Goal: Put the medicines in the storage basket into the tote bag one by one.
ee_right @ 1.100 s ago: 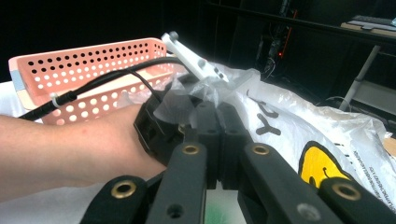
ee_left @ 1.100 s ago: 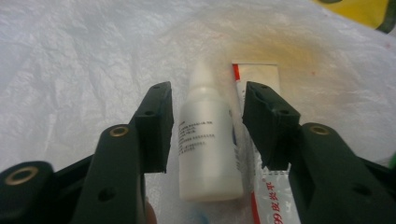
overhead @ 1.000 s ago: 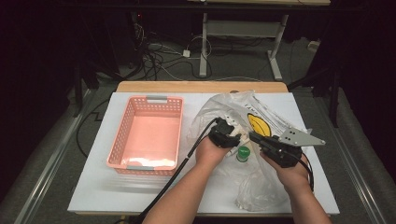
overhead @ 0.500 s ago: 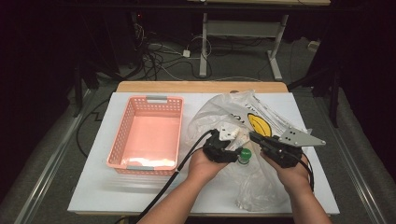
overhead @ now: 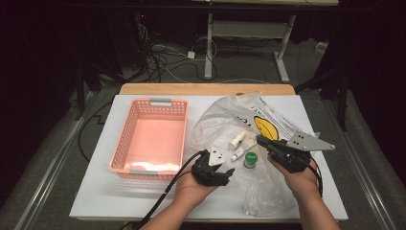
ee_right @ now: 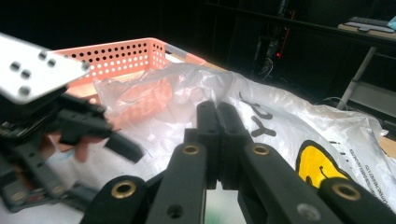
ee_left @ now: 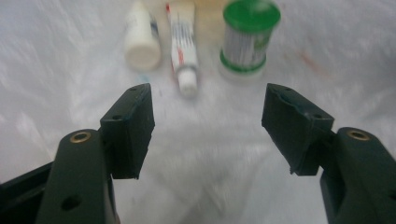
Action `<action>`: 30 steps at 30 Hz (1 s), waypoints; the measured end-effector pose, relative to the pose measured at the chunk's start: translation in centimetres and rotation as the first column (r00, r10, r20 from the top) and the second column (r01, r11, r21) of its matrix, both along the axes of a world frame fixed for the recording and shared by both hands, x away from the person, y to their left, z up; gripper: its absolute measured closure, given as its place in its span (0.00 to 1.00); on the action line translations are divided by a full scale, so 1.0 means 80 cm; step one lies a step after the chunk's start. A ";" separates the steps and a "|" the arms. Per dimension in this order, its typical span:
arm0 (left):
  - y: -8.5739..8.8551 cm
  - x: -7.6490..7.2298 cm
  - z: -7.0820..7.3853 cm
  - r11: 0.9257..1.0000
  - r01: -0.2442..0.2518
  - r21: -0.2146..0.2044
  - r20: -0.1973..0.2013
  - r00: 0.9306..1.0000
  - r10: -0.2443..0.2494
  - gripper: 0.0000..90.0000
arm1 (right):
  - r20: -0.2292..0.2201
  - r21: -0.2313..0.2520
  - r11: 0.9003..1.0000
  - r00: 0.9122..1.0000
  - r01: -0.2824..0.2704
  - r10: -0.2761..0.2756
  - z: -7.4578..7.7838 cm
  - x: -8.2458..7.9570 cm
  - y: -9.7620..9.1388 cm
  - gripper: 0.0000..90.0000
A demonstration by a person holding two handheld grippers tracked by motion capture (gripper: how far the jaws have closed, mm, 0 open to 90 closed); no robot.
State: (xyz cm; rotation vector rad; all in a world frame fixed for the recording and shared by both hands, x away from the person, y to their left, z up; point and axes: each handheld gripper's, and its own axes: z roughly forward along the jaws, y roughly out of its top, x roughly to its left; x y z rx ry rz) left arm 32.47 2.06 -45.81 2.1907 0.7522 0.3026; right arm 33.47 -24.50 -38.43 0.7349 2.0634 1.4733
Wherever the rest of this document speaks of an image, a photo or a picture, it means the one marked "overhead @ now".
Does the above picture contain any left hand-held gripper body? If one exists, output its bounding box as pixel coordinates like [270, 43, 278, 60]
[190, 146, 231, 188]

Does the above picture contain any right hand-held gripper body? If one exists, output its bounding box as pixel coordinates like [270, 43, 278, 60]
[268, 130, 336, 173]

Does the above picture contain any small green-capped bottle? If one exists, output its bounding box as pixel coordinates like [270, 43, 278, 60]
[242, 151, 259, 171]

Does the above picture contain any white ointment tube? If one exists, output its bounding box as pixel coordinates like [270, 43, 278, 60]
[230, 140, 258, 162]

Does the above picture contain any clear smiley plastic bag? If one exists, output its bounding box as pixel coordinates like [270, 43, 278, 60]
[191, 91, 322, 219]

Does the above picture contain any pink plastic basket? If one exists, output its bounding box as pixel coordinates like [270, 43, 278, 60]
[108, 98, 190, 181]

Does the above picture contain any person's left hand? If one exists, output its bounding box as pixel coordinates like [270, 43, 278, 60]
[172, 172, 218, 211]

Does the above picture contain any person's right hand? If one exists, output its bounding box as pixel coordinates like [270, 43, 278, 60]
[267, 156, 323, 201]

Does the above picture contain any black metal stand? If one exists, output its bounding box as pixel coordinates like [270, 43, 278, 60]
[295, 68, 350, 132]
[75, 63, 103, 121]

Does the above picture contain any white-legged desk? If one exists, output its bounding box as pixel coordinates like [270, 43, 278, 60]
[191, 0, 339, 83]

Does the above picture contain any white foam board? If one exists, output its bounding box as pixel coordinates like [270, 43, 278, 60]
[69, 94, 349, 221]

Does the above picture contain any dark equipment box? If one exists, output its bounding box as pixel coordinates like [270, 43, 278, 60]
[104, 11, 149, 70]

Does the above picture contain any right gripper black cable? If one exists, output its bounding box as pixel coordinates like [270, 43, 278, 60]
[303, 156, 324, 197]

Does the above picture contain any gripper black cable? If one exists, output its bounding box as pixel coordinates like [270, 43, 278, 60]
[123, 149, 209, 230]
[303, 156, 324, 197]

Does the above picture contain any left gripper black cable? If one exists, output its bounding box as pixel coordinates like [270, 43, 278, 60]
[123, 149, 209, 230]

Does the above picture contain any metal floor rail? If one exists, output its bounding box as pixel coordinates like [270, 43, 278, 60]
[322, 99, 398, 230]
[15, 92, 97, 230]

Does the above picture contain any tangle of black cables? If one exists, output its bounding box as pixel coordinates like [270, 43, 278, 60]
[133, 18, 221, 84]

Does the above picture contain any black floor cable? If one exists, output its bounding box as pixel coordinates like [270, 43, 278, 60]
[78, 100, 114, 163]

